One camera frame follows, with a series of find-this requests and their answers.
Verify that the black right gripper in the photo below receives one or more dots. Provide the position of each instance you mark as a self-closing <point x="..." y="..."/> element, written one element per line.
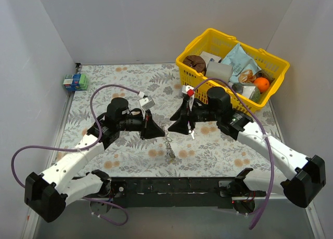
<point x="188" y="117"/>

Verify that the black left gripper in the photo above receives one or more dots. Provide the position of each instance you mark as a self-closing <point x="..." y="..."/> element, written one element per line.
<point x="144" y="124"/>

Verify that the steel disc with keyrings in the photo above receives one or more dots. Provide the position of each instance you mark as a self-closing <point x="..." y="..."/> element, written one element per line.
<point x="167" y="142"/>

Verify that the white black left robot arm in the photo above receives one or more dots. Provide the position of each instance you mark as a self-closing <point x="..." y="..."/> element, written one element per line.
<point x="49" y="192"/>

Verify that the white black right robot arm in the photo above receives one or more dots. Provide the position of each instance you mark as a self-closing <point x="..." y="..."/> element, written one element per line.
<point x="301" y="178"/>

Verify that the brown round package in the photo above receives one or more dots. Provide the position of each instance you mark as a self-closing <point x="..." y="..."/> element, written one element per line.
<point x="195" y="62"/>

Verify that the white cylinder container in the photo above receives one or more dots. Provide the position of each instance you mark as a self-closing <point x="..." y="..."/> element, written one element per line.
<point x="220" y="71"/>

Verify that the white box in basket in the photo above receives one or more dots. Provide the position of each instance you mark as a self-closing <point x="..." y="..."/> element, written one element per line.
<point x="208" y="57"/>

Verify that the green speckled package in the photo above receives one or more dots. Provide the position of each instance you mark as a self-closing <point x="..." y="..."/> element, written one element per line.
<point x="251" y="92"/>

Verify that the yellow plastic basket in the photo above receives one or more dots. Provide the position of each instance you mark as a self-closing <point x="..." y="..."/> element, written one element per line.
<point x="220" y="44"/>

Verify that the light blue chips bag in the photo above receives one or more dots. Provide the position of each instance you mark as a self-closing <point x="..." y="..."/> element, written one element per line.
<point x="244" y="67"/>

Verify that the orange fruit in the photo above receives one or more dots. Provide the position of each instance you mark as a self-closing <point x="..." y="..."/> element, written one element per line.
<point x="262" y="84"/>

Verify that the blue green sponge pack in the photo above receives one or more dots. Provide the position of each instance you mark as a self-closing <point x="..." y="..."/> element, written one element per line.
<point x="75" y="82"/>

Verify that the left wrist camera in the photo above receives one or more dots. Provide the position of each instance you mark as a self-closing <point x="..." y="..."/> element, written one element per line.
<point x="146" y="103"/>

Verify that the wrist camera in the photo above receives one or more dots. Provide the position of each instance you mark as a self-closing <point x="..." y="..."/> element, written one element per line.
<point x="146" y="103"/>
<point x="189" y="95"/>

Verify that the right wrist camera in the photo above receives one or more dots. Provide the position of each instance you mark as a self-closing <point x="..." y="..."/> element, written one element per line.
<point x="189" y="95"/>

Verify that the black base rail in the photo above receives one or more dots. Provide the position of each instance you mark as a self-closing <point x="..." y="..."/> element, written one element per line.
<point x="130" y="192"/>

